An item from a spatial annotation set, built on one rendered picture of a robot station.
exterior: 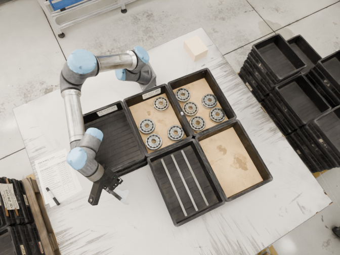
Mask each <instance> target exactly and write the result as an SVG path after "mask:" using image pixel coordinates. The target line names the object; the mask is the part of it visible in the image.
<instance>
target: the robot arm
mask: <svg viewBox="0 0 340 255"><path fill-rule="evenodd" d="M148 61H149V55H148V53H147V52H146V50H145V49H144V48H142V47H141V46H135V47H134V49H133V50H127V51H125V52H124V53H123V54H112V55H100V56H95V55H94V54H92V53H91V52H89V51H86V50H85V49H77V50H74V51H73V52H72V53H71V54H70V55H69V57H68V59H67V61H66V63H65V65H64V67H63V69H62V70H61V73H60V91H61V97H62V98H63V99H64V104H65V112H66V120H67V127H68V135H69V143H70V151H69V153H68V155H67V157H66V161H67V163H68V164H69V165H70V166H71V167H72V168H73V169H74V170H76V171H78V172H79V173H80V174H82V175H83V176H84V177H86V178H87V179H88V180H89V181H91V182H93V185H92V189H91V192H90V195H89V198H88V203H90V204H91V205H92V206H94V205H98V203H99V199H100V196H101V193H102V190H103V189H104V190H105V191H107V192H108V193H109V194H112V195H113V196H114V197H116V198H117V199H118V200H119V201H121V202H122V203H123V204H127V205H129V203H128V202H126V198H127V196H128V193H129V190H128V189H125V190H123V191H121V190H120V189H116V190H115V191H113V190H114V189H115V188H116V187H117V186H118V185H119V184H121V183H122V182H123V180H122V179H121V178H120V177H119V176H118V175H117V174H115V173H114V172H113V171H112V170H111V169H110V168H109V167H107V166H106V165H105V164H103V165H100V164H99V163H98V162H97V161H95V156H96V154H97V152H98V149H99V147H100V144H101V142H102V139H103V133H102V132H101V131H100V130H98V129H96V128H89V129H87V131H86V132H85V128H84V121H83V115H82V108H81V102H80V97H81V87H82V85H83V83H84V82H85V81H86V79H87V78H89V77H95V76H97V75H98V74H99V73H100V72H106V71H112V70H115V75H116V77H117V79H118V80H122V81H133V82H137V83H139V84H141V85H147V84H148V83H149V82H150V80H151V77H152V70H151V67H150V66H149V65H148V64H147V63H148ZM119 178H120V179H121V181H120V179H119ZM116 192H117V193H118V194H119V195H118V194H117V193H116Z"/></svg>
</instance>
